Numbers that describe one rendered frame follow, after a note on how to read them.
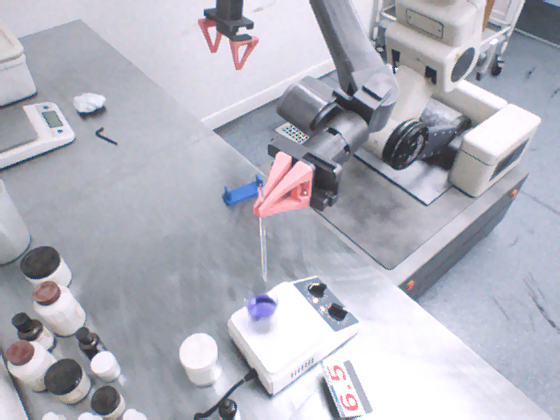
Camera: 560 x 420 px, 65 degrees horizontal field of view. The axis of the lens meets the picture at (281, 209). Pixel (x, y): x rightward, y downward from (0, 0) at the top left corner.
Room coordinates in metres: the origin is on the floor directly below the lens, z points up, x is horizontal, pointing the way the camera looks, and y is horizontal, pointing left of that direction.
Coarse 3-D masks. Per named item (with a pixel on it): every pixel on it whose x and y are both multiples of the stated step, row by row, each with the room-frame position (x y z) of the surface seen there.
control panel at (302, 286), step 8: (304, 280) 0.44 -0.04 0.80; (312, 280) 0.44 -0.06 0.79; (320, 280) 0.45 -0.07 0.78; (296, 288) 0.41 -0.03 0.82; (304, 288) 0.41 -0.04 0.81; (328, 288) 0.43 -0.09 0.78; (304, 296) 0.39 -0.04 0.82; (312, 296) 0.40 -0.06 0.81; (328, 296) 0.41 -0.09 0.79; (312, 304) 0.38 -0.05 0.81; (320, 304) 0.38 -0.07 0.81; (328, 304) 0.39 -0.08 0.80; (320, 312) 0.36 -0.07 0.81; (328, 312) 0.37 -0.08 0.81; (328, 320) 0.35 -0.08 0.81; (344, 320) 0.36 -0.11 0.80; (352, 320) 0.36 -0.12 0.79; (336, 328) 0.34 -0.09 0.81; (344, 328) 0.34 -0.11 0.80
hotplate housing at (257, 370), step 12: (228, 324) 0.34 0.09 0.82; (360, 324) 0.36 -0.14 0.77; (240, 336) 0.32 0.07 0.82; (336, 336) 0.32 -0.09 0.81; (348, 336) 0.34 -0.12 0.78; (240, 348) 0.31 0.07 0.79; (312, 348) 0.30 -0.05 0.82; (324, 348) 0.31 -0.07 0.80; (252, 360) 0.28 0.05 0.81; (300, 360) 0.28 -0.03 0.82; (312, 360) 0.29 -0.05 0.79; (252, 372) 0.27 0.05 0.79; (264, 372) 0.26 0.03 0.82; (288, 372) 0.26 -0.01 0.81; (300, 372) 0.28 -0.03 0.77; (264, 384) 0.26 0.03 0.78; (276, 384) 0.25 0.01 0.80
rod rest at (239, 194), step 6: (258, 174) 0.73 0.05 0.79; (258, 180) 0.72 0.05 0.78; (246, 186) 0.72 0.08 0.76; (252, 186) 0.72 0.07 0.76; (264, 186) 0.72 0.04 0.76; (228, 192) 0.67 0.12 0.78; (234, 192) 0.70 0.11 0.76; (240, 192) 0.70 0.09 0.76; (246, 192) 0.70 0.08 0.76; (252, 192) 0.70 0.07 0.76; (258, 192) 0.70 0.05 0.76; (228, 198) 0.68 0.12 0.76; (234, 198) 0.68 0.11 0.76; (240, 198) 0.68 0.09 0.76; (246, 198) 0.69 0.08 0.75; (228, 204) 0.67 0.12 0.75
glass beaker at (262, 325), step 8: (256, 288) 0.36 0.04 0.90; (264, 288) 0.36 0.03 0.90; (272, 288) 0.35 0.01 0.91; (248, 296) 0.34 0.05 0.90; (272, 296) 0.35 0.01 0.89; (248, 312) 0.32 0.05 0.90; (248, 320) 0.32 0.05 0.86; (256, 320) 0.31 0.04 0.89; (264, 320) 0.31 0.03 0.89; (272, 320) 0.31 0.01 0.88; (256, 328) 0.31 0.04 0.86; (264, 328) 0.31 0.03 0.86; (272, 328) 0.31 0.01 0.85
